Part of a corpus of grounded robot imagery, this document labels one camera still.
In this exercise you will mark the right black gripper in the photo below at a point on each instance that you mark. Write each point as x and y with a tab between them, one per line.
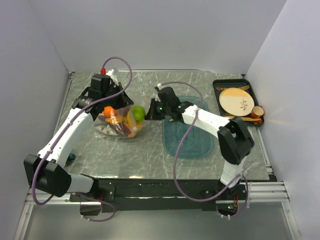
151	114

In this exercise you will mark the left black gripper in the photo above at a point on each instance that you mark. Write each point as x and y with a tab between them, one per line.
124	100

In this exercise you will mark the green apple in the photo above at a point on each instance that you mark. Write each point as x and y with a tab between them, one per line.
138	113

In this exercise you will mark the orange mango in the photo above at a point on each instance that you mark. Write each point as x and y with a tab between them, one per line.
132	124

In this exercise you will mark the orange tangerine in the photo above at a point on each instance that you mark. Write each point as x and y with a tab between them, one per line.
109	111

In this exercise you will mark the clear zip top bag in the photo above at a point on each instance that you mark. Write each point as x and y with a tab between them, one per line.
101	119

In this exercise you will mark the teal transparent food tray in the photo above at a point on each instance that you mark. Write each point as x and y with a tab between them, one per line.
197	144

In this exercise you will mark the grey toy fish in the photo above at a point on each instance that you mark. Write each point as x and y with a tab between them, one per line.
105	129

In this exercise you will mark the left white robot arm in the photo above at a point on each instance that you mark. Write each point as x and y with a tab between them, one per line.
45	170

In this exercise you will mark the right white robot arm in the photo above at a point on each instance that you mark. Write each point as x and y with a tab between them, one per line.
235	140

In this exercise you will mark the green paper cup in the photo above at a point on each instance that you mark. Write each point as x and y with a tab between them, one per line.
71	157

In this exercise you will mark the cream and orange plate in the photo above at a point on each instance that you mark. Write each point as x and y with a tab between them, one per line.
236	102

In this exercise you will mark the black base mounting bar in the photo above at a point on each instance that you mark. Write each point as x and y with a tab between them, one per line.
162	194

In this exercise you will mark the wooden spoon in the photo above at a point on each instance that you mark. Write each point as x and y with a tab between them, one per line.
232	116

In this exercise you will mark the wooden fork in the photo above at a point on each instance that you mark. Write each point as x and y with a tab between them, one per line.
246	87

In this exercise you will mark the black serving tray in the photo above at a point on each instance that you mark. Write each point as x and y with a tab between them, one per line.
235	83

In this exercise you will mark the small brown ceramic cup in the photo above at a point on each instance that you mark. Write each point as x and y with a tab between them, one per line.
257	112

